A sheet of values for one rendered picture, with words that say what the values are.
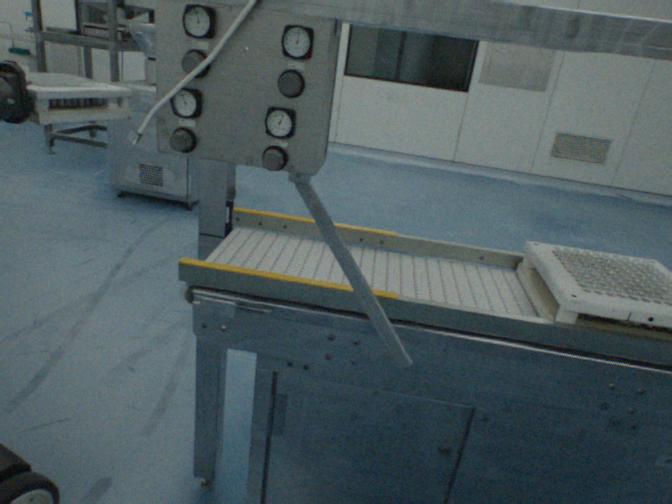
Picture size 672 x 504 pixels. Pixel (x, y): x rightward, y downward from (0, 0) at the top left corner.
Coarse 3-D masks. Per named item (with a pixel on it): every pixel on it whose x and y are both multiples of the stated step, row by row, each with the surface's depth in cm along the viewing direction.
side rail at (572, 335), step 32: (256, 288) 75; (288, 288) 75; (320, 288) 74; (416, 320) 74; (448, 320) 73; (480, 320) 73; (512, 320) 72; (544, 320) 73; (608, 352) 72; (640, 352) 71
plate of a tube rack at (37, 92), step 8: (32, 88) 104; (40, 88) 105; (48, 88) 107; (56, 88) 108; (64, 88) 110; (72, 88) 111; (80, 88) 113; (88, 88) 114; (96, 88) 116; (104, 88) 118; (112, 88) 120; (120, 88) 121; (32, 96) 104; (40, 96) 103; (48, 96) 105; (56, 96) 106; (64, 96) 108; (72, 96) 109; (80, 96) 111; (88, 96) 113; (96, 96) 115; (104, 96) 116; (112, 96) 118; (120, 96) 120; (128, 96) 122
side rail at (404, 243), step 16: (240, 224) 101; (256, 224) 101; (272, 224) 101; (288, 224) 100; (304, 224) 100; (352, 240) 100; (368, 240) 99; (384, 240) 99; (400, 240) 98; (416, 240) 98; (432, 240) 98; (448, 256) 98; (464, 256) 98; (480, 256) 98; (496, 256) 97; (512, 256) 97
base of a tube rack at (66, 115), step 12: (72, 108) 114; (84, 108) 116; (96, 108) 118; (108, 108) 120; (120, 108) 122; (132, 108) 124; (36, 120) 105; (48, 120) 106; (60, 120) 109; (72, 120) 111; (84, 120) 114; (96, 120) 117
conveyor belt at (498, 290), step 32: (224, 256) 88; (256, 256) 90; (288, 256) 91; (320, 256) 93; (352, 256) 95; (384, 256) 97; (416, 256) 99; (224, 288) 78; (384, 288) 84; (416, 288) 85; (448, 288) 87; (480, 288) 89; (512, 288) 90
